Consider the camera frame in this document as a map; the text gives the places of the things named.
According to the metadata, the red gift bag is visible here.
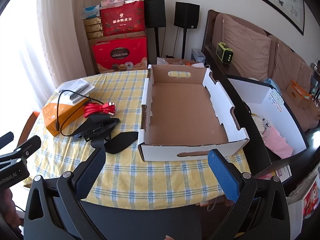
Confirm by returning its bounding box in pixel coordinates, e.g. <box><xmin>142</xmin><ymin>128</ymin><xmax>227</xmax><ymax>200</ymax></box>
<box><xmin>99</xmin><ymin>0</ymin><xmax>146</xmax><ymax>37</ymax></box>

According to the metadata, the white and blue small box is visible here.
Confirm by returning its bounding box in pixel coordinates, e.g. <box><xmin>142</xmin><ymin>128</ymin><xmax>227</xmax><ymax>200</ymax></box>
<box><xmin>191</xmin><ymin>48</ymin><xmax>207</xmax><ymax>64</ymax></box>

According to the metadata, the red gift box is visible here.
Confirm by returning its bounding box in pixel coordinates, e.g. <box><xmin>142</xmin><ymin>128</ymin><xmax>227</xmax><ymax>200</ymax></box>
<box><xmin>92</xmin><ymin>36</ymin><xmax>149</xmax><ymax>74</ymax></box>

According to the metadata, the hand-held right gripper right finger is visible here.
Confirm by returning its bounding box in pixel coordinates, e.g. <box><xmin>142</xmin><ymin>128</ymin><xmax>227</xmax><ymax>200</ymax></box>
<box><xmin>207</xmin><ymin>149</ymin><xmax>290</xmax><ymax>240</ymax></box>

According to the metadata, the light blue plastic item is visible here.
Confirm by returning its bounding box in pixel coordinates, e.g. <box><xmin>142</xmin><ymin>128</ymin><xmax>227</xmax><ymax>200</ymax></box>
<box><xmin>264</xmin><ymin>78</ymin><xmax>283</xmax><ymax>96</ymax></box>

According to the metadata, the brown sofa cushion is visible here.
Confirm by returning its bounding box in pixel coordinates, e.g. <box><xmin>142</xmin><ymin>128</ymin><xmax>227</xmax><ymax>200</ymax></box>
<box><xmin>221</xmin><ymin>14</ymin><xmax>272</xmax><ymax>81</ymax></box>
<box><xmin>271</xmin><ymin>40</ymin><xmax>313</xmax><ymax>92</ymax></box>

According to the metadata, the black and white storage box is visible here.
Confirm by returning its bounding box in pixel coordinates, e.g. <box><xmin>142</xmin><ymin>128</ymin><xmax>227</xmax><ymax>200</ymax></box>
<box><xmin>226</xmin><ymin>74</ymin><xmax>311</xmax><ymax>178</ymax></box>

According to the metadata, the pink and white flat box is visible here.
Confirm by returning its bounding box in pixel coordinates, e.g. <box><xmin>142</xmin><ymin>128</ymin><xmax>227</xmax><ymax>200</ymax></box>
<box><xmin>101</xmin><ymin>0</ymin><xmax>125</xmax><ymax>7</ymax></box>

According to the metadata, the pink paper bag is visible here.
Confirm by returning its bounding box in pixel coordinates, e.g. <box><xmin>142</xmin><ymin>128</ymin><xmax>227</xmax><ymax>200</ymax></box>
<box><xmin>262</xmin><ymin>126</ymin><xmax>294</xmax><ymax>159</ymax></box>

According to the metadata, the blue tissue pack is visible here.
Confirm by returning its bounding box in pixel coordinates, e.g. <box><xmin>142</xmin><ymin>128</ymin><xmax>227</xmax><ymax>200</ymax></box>
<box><xmin>81</xmin><ymin>5</ymin><xmax>101</xmax><ymax>20</ymax></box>

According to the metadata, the green cube radio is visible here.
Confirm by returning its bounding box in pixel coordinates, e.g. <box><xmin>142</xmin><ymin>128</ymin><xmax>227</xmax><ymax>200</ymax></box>
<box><xmin>216</xmin><ymin>42</ymin><xmax>234</xmax><ymax>64</ymax></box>

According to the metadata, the orange carton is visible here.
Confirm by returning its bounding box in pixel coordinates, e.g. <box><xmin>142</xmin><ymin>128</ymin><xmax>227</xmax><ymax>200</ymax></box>
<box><xmin>285</xmin><ymin>80</ymin><xmax>312</xmax><ymax>109</ymax></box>

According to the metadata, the red cable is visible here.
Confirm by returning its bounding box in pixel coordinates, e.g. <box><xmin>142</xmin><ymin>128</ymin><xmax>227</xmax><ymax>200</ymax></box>
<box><xmin>84</xmin><ymin>101</ymin><xmax>117</xmax><ymax>119</ymax></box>

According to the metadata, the black cable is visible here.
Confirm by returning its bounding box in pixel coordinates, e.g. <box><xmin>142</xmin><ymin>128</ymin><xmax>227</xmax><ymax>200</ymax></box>
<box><xmin>55</xmin><ymin>89</ymin><xmax>101</xmax><ymax>137</ymax></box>

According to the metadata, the black strap mount device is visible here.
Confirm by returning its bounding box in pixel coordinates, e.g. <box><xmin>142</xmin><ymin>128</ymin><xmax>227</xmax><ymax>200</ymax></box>
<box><xmin>72</xmin><ymin>114</ymin><xmax>139</xmax><ymax>155</ymax></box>

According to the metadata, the cardboard tray box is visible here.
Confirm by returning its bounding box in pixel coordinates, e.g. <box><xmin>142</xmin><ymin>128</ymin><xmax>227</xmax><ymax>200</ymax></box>
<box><xmin>137</xmin><ymin>64</ymin><xmax>251</xmax><ymax>162</ymax></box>

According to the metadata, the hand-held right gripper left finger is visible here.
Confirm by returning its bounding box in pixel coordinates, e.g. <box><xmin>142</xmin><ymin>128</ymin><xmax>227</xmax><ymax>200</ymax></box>
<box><xmin>22</xmin><ymin>147</ymin><xmax>107</xmax><ymax>240</ymax></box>

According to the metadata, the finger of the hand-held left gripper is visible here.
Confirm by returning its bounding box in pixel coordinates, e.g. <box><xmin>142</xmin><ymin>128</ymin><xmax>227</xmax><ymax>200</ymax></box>
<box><xmin>0</xmin><ymin>135</ymin><xmax>42</xmax><ymax>166</ymax></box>
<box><xmin>0</xmin><ymin>131</ymin><xmax>14</xmax><ymax>148</ymax></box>

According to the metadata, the orange product box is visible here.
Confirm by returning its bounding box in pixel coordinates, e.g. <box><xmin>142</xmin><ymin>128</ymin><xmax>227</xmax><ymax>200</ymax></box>
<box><xmin>41</xmin><ymin>97</ymin><xmax>90</xmax><ymax>137</ymax></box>

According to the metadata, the kraft paper bag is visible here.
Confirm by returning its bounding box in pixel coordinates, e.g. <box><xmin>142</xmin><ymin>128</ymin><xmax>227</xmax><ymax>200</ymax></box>
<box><xmin>87</xmin><ymin>31</ymin><xmax>148</xmax><ymax>46</ymax></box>

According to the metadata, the stack of paper manuals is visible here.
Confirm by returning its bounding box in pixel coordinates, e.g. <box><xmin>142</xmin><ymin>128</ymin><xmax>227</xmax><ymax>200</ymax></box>
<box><xmin>55</xmin><ymin>78</ymin><xmax>96</xmax><ymax>104</ymax></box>

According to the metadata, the black speaker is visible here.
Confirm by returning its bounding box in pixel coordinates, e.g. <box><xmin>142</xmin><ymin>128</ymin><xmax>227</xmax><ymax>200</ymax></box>
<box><xmin>144</xmin><ymin>0</ymin><xmax>167</xmax><ymax>29</ymax></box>
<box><xmin>174</xmin><ymin>2</ymin><xmax>200</xmax><ymax>29</ymax></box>

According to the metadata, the white curtain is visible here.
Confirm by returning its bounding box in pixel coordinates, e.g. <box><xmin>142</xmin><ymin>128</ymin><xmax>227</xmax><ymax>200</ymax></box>
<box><xmin>0</xmin><ymin>0</ymin><xmax>108</xmax><ymax>112</ymax></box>

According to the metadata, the yellow plaid tablecloth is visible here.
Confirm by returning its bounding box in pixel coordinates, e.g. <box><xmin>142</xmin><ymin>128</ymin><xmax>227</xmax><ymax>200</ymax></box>
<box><xmin>25</xmin><ymin>70</ymin><xmax>252</xmax><ymax>211</ymax></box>

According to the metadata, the black speaker stand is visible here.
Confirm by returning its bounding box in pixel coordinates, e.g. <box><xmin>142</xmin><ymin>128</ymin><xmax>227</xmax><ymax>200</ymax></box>
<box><xmin>153</xmin><ymin>27</ymin><xmax>161</xmax><ymax>58</ymax></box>
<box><xmin>181</xmin><ymin>27</ymin><xmax>188</xmax><ymax>59</ymax></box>

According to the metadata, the colourful printed box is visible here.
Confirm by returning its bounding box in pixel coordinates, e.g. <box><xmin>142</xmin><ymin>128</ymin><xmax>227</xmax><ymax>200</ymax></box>
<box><xmin>275</xmin><ymin>166</ymin><xmax>320</xmax><ymax>236</ymax></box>

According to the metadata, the brown sofa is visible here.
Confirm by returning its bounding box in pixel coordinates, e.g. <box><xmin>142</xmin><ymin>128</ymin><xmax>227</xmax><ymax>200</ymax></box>
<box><xmin>201</xmin><ymin>9</ymin><xmax>320</xmax><ymax>132</ymax></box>

